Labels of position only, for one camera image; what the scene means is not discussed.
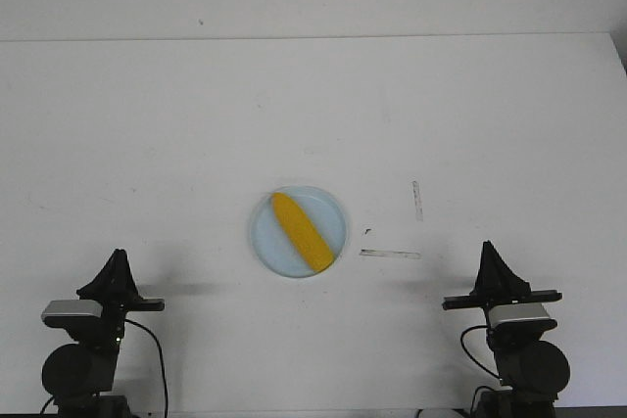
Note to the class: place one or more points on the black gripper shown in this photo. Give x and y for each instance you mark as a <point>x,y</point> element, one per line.
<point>512,284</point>
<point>114,313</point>

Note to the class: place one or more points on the light blue round plate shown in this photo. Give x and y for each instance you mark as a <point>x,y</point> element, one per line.
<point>271,245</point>

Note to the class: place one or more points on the yellow corn cob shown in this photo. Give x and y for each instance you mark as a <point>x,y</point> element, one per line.
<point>302,233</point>

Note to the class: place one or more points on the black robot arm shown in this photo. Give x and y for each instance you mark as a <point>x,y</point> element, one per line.
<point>79,376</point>
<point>531,371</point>

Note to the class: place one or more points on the clear tape strip vertical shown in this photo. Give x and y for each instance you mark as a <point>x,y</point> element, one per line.
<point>417,200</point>

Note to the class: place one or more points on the clear tape strip horizontal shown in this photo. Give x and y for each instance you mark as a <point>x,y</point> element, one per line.
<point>390,254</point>

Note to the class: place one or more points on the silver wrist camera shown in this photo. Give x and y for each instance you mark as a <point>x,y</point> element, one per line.
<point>62,313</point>
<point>526,313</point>

